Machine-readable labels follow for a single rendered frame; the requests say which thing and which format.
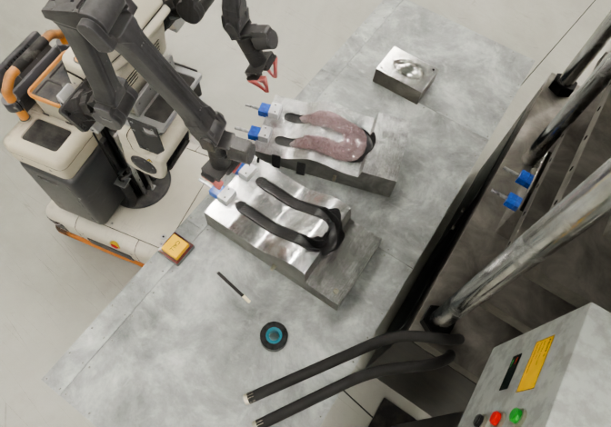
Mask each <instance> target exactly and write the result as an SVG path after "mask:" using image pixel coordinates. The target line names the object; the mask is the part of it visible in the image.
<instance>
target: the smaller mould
mask: <svg viewBox="0 0 611 427"><path fill-rule="evenodd" d="M438 70H439V69H438V68H436V67H434V66H432V65H430V64H428V63H426V62H424V61H422V60H420V59H418V58H416V57H414V56H413V55H411V54H409V53H407V52H405V51H403V50H401V49H399V48H397V47H395V46H394V47H393V49H392V50H391V51H390V52H389V53H388V55H387V56H386V57H385V59H384V60H383V61H382V62H381V63H380V65H379V66H378V67H377V68H376V71H375V75H374V78H373V82H375V83H377V84H379V85H381V86H383V87H384V88H386V89H388V90H390V91H392V92H393V93H395V94H398V95H400V96H402V97H404V98H405V99H406V100H408V101H410V102H412V103H414V104H418V102H419V101H420V100H421V98H422V97H423V95H424V94H425V93H426V91H427V90H428V88H429V87H430V85H431V84H432V83H433V82H434V80H435V78H436V74H437V72H438Z"/></svg>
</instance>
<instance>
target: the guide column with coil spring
mask: <svg viewBox="0 0 611 427"><path fill-rule="evenodd" d="M610 79H611V51H610V52H609V53H608V54H607V56H606V57H605V58H604V59H603V60H602V62H601V63H600V64H599V65H598V66H597V68H596V69H595V70H594V71H593V73H592V74H591V75H590V76H588V78H587V79H586V80H585V81H584V82H583V84H582V85H581V86H580V87H579V88H578V90H577V91H576V92H575V93H574V95H573V96H572V97H571V98H570V99H569V100H568V102H567V103H566V104H565V105H564V107H563V108H562V109H561V110H560V111H559V113H558V114H557V115H556V116H555V117H554V119H553V120H552V121H551V122H550V123H549V125H548V126H547V127H546V128H545V130H544V131H543V132H542V133H541V134H540V135H539V136H538V137H537V138H536V139H535V141H534V142H533V143H532V144H531V145H530V147H529V148H528V149H527V150H526V152H525V153H524V154H523V155H522V161H523V163H524V164H526V165H529V166H532V165H535V164H536V162H537V161H538V160H539V159H540V158H541V157H542V156H543V155H544V153H545V152H546V151H547V150H548V149H549V148H550V147H551V146H552V145H553V144H554V143H555V142H556V141H557V139H558V138H559V137H560V136H561V134H562V133H563V132H564V131H565V129H566V128H567V127H568V126H569V125H570V124H572V123H573V122H574V121H575V120H576V119H577V117H578V116H579V115H581V114H582V113H583V112H584V111H585V110H586V108H587V107H588V106H589V105H590V104H591V103H592V102H593V101H594V100H595V98H596V97H597V96H598V95H599V94H600V93H601V92H602V91H603V90H604V89H605V87H606V86H607V85H608V83H609V81H610Z"/></svg>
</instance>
